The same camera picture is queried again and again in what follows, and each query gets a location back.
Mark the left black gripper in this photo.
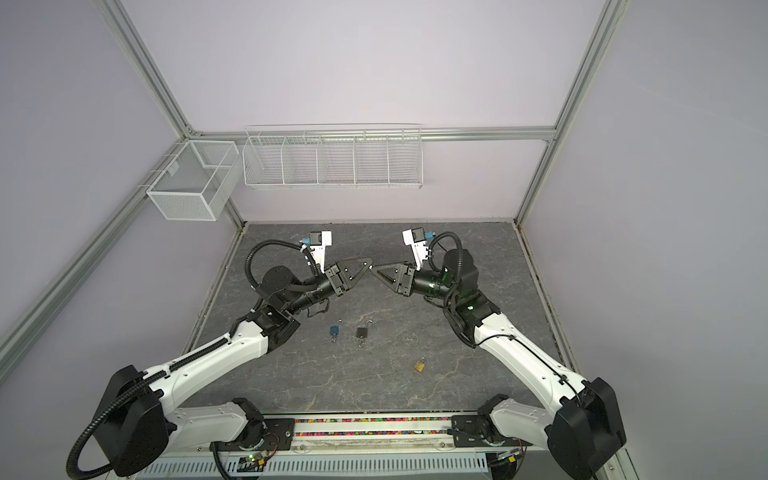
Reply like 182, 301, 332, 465
285, 257, 373, 316

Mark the blue padlock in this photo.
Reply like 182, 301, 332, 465
329, 320, 343, 343

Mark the dark grey padlock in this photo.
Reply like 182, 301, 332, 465
355, 321, 372, 347

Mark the brass padlock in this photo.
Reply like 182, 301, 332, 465
413, 357, 426, 373

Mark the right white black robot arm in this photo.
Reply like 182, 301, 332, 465
370, 229, 627, 479

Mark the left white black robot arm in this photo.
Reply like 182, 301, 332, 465
65, 239, 372, 479

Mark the white mesh box basket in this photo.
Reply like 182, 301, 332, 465
147, 140, 243, 221

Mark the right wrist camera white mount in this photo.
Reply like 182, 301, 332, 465
402, 227, 435, 270

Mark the white wire shelf basket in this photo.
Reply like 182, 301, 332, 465
242, 123, 424, 189

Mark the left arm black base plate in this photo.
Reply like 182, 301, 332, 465
217, 417, 296, 452

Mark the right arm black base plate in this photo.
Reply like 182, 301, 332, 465
447, 415, 530, 448

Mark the white vented cable duct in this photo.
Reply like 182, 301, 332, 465
134, 452, 490, 479

